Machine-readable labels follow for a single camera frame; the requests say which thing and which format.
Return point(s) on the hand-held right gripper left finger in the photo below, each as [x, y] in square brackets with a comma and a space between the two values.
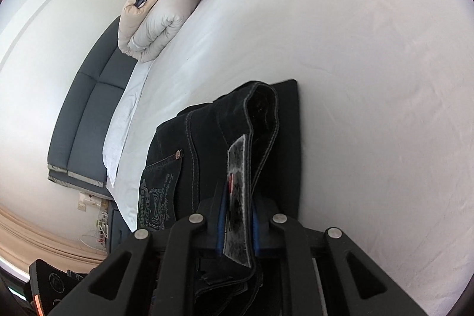
[221, 227]

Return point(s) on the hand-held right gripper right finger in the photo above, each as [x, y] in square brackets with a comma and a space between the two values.
[256, 227]

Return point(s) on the black denim pants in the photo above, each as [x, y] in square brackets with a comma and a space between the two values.
[207, 131]

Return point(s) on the dark nightstand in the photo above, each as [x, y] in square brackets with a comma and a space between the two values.
[118, 227]

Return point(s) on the flat white pillow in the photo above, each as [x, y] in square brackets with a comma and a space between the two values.
[122, 123]

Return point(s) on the grey padded headboard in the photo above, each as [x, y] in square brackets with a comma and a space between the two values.
[89, 108]

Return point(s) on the folded beige duvet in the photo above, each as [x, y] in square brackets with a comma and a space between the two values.
[159, 27]

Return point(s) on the white wall socket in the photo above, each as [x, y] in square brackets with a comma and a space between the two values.
[88, 201]

